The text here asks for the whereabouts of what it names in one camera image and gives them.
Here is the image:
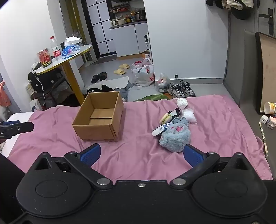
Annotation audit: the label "thin patterned stick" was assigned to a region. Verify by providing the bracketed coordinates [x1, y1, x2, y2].
[259, 122, 269, 159]

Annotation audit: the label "instant noodle cup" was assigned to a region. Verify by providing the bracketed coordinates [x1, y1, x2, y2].
[264, 102, 276, 114]

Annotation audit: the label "red snack bag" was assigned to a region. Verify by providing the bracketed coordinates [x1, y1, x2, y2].
[39, 49, 53, 68]

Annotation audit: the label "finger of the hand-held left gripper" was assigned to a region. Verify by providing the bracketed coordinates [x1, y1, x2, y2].
[0, 121, 34, 138]

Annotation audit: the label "white red-print plastic bag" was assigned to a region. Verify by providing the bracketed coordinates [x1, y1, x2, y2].
[132, 58, 154, 87]

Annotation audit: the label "grey door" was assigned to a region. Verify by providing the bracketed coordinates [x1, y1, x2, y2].
[223, 0, 276, 106]

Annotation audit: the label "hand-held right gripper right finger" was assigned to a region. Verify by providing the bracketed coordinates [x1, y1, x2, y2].
[170, 144, 250, 188]

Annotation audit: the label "brown cardboard box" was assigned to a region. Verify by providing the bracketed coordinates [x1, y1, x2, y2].
[72, 91, 124, 142]

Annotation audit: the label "clear plastic bag of items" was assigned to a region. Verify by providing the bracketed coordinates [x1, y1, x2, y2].
[155, 73, 171, 93]

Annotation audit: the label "black clothes pile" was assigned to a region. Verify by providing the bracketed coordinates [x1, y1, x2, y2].
[87, 85, 115, 93]

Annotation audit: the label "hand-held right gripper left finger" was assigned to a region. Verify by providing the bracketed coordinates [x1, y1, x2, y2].
[32, 144, 114, 188]

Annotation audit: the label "white kitchen cabinet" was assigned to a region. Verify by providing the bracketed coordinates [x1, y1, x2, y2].
[109, 20, 149, 57]

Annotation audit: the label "hanging clothes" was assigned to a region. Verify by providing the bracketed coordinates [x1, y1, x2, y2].
[206, 0, 256, 20]

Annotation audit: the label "orange cloth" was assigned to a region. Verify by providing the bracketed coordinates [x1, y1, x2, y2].
[0, 81, 11, 107]

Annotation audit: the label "grey sneaker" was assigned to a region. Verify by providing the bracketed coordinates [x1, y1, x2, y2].
[180, 81, 196, 97]
[169, 83, 186, 99]

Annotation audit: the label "green leaf floor mat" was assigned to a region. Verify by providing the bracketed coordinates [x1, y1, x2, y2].
[134, 94, 173, 102]

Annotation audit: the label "blue fluffy rabbit plush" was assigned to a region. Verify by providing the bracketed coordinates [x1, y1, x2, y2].
[159, 124, 191, 152]

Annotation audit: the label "clear bag of white filling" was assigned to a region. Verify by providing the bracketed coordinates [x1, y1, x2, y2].
[183, 109, 197, 124]

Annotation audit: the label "white floor mat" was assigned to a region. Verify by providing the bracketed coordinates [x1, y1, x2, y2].
[86, 76, 129, 91]

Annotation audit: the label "white cable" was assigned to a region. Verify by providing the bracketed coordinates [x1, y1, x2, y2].
[31, 67, 46, 108]

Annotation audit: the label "pink blanket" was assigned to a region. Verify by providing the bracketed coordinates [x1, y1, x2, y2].
[7, 95, 273, 180]

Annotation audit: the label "small pink white toy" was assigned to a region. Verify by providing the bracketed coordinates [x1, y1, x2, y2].
[267, 116, 276, 130]

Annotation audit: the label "black lace pad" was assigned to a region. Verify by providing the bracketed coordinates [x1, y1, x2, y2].
[168, 108, 183, 118]

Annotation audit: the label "clear water bottle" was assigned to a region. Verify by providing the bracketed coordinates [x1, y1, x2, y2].
[50, 36, 61, 61]

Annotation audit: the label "black door handle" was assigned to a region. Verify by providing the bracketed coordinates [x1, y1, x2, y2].
[259, 8, 274, 35]

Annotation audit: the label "black polka-dot bag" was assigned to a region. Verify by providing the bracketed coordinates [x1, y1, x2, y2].
[28, 67, 67, 93]

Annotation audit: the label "wooden board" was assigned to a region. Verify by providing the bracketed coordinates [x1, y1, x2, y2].
[255, 32, 276, 114]

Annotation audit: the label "blue plastic packet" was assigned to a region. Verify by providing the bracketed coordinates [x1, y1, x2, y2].
[62, 45, 80, 59]

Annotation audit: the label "white paper box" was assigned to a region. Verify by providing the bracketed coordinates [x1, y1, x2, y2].
[65, 37, 83, 45]

